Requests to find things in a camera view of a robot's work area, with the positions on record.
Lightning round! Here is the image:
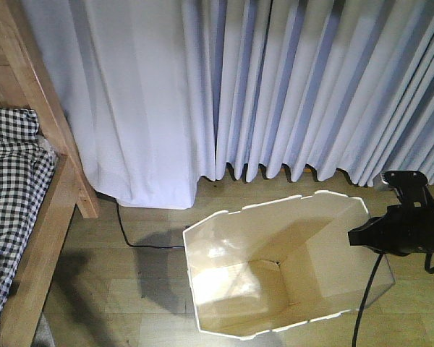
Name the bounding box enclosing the white plastic trash bin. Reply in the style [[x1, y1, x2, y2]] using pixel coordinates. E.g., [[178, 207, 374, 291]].
[[183, 190, 395, 340]]

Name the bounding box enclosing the wooden bed frame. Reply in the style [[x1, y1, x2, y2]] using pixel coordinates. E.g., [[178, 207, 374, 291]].
[[0, 1, 99, 346]]

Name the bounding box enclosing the black power cord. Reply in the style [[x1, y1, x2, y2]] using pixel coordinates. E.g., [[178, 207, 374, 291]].
[[114, 202, 184, 250]]

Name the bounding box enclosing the black white checkered bedding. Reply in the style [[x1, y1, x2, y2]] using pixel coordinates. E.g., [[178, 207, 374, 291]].
[[0, 108, 56, 317]]

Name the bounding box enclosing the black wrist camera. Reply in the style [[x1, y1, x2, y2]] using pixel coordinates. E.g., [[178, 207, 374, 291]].
[[380, 171, 434, 209]]

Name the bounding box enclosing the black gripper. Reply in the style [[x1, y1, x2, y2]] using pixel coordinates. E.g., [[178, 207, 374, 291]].
[[348, 205, 434, 255]]

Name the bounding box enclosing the light blue curtain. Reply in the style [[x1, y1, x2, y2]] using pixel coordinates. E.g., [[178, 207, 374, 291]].
[[22, 1, 434, 209]]

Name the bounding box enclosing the round grey yellow rug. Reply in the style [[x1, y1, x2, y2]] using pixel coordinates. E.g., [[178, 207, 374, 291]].
[[30, 314, 56, 347]]

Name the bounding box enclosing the black camera cable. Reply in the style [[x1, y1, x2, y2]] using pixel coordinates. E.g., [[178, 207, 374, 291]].
[[350, 251, 384, 347]]

